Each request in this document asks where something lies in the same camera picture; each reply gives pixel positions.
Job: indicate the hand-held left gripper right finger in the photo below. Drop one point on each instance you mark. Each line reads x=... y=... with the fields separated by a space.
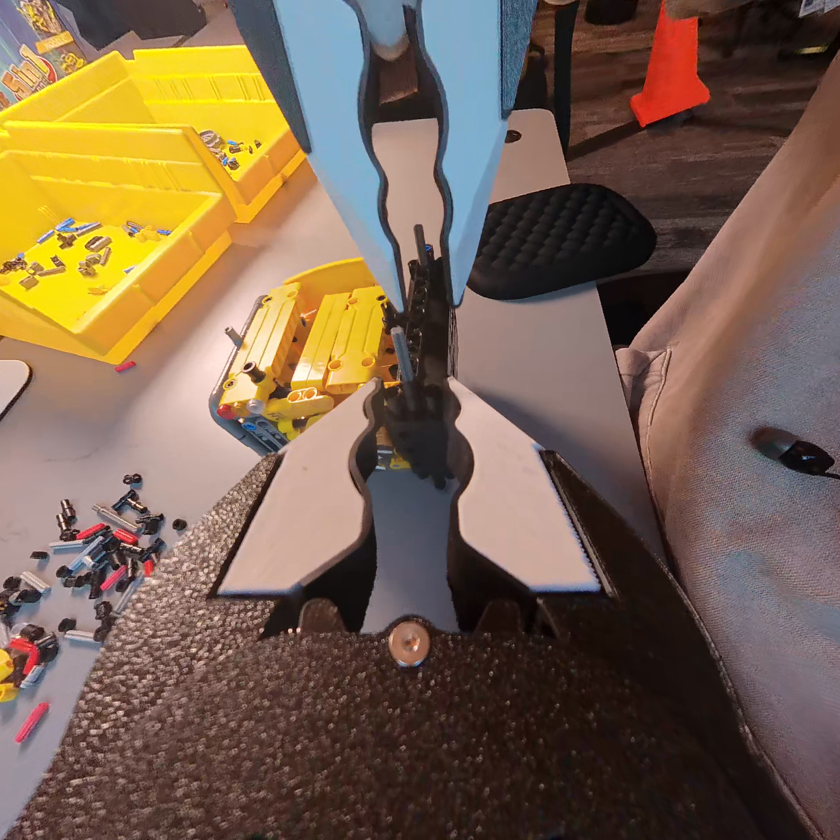
x=518 y=518

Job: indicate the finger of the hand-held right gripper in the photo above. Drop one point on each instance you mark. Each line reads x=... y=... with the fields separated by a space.
x=472 y=131
x=328 y=118

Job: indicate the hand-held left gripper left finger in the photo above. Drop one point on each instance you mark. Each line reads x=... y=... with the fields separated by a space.
x=308 y=518

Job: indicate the pile of small block pieces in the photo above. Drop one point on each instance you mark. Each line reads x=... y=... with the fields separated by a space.
x=134 y=504

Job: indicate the yellow block toy model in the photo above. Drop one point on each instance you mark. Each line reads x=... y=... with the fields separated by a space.
x=341 y=328

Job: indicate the grey desk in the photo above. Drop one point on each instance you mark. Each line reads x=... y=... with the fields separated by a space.
x=131 y=420

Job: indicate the yellow plastic parts bin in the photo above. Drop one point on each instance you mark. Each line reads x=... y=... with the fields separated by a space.
x=197 y=85
x=164 y=282

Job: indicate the black chair armrest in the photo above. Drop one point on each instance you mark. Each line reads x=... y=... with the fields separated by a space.
x=564 y=243

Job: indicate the orange traffic cone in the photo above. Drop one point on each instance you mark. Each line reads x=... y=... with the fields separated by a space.
x=669 y=72

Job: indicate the blue toy kit box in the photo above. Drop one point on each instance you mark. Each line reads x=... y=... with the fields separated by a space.
x=33 y=65

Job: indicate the beige hoodie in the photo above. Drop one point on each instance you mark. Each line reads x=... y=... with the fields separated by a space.
x=754 y=590

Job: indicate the heap of blue grey pins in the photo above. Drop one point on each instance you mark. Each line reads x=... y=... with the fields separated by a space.
x=98 y=243

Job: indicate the black clip microphone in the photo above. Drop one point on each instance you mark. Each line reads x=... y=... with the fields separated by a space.
x=797 y=456

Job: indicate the white book stand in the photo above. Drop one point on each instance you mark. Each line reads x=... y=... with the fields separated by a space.
x=10 y=387

